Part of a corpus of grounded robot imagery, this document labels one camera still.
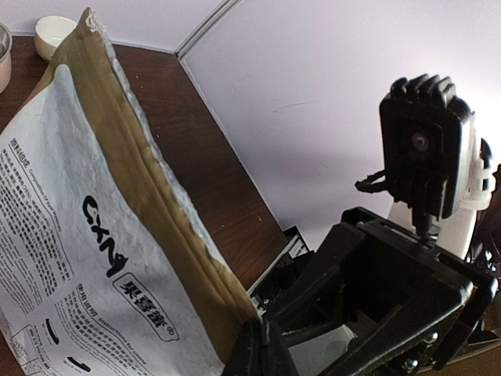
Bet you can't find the rear steel feeder bowl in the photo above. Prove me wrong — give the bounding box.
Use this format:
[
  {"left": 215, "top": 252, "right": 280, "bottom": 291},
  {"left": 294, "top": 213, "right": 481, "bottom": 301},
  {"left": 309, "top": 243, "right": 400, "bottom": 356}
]
[{"left": 0, "top": 23, "right": 13, "bottom": 60}]

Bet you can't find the pink double pet feeder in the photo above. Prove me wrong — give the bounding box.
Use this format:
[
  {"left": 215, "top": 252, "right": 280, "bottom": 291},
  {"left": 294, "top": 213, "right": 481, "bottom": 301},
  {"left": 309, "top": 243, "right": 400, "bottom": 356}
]
[{"left": 0, "top": 23, "right": 13, "bottom": 93}]

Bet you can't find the white floral ceramic bowl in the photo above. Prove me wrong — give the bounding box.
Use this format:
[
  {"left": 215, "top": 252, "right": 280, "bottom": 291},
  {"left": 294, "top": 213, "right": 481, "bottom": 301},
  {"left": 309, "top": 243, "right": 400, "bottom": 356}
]
[{"left": 34, "top": 16, "right": 77, "bottom": 62}]

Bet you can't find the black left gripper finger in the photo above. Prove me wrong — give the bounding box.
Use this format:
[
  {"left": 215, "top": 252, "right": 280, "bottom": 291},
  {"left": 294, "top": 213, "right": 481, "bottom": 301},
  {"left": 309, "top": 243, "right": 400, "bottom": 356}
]
[{"left": 222, "top": 320, "right": 297, "bottom": 376}]

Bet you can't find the pet food bag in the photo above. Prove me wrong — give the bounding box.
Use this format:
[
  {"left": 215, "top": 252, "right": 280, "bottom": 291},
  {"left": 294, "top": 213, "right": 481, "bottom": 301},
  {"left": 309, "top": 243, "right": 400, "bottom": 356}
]
[{"left": 1, "top": 9, "right": 257, "bottom": 375}]

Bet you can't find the right aluminium frame post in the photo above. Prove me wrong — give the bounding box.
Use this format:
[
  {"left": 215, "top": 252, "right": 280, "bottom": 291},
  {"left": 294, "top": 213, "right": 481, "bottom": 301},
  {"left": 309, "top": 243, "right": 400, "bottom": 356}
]
[{"left": 174, "top": 0, "right": 241, "bottom": 59}]

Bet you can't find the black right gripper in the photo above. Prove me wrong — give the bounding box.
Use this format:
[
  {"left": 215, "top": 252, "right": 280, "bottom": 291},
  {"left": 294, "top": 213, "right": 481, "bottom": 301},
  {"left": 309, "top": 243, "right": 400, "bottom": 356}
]
[{"left": 250, "top": 208, "right": 498, "bottom": 375}]

